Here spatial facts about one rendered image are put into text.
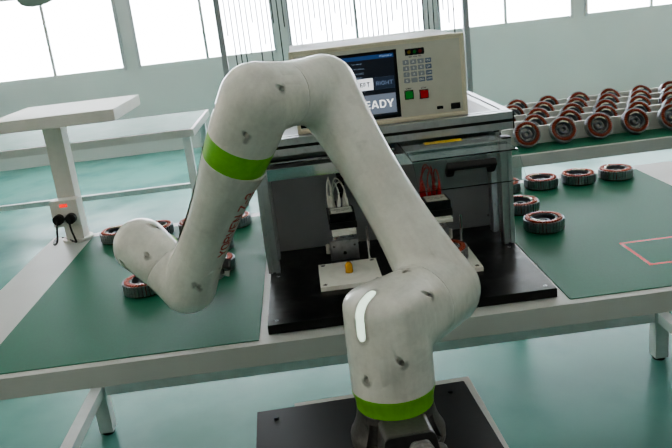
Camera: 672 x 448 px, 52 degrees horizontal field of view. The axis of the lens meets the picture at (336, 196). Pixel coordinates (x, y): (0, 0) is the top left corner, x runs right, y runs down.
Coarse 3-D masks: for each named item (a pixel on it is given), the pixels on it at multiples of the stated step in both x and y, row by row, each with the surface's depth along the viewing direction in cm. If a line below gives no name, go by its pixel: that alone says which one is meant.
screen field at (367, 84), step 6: (372, 78) 172; (378, 78) 172; (384, 78) 172; (390, 78) 172; (360, 84) 172; (366, 84) 172; (372, 84) 172; (378, 84) 172; (384, 84) 173; (390, 84) 173; (366, 90) 173
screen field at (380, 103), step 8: (368, 96) 173; (376, 96) 173; (384, 96) 173; (392, 96) 174; (368, 104) 174; (376, 104) 174; (384, 104) 174; (392, 104) 174; (376, 112) 174; (384, 112) 174
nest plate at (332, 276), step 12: (324, 264) 178; (336, 264) 177; (360, 264) 175; (372, 264) 174; (324, 276) 170; (336, 276) 169; (348, 276) 168; (360, 276) 168; (372, 276) 167; (324, 288) 164; (336, 288) 164
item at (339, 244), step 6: (354, 234) 185; (330, 240) 183; (336, 240) 182; (342, 240) 182; (348, 240) 182; (354, 240) 182; (330, 246) 182; (336, 246) 182; (342, 246) 182; (348, 246) 182; (354, 246) 182; (336, 252) 182; (342, 252) 183; (348, 252) 183; (354, 252) 183; (336, 258) 183; (342, 258) 183; (348, 258) 183
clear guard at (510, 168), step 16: (400, 144) 174; (416, 144) 172; (432, 144) 170; (448, 144) 167; (464, 144) 166; (480, 144) 164; (496, 144) 162; (416, 160) 155; (432, 160) 155; (448, 160) 154; (464, 160) 154; (512, 160) 154; (416, 176) 153; (432, 176) 153; (464, 176) 152; (480, 176) 152; (496, 176) 152; (512, 176) 152
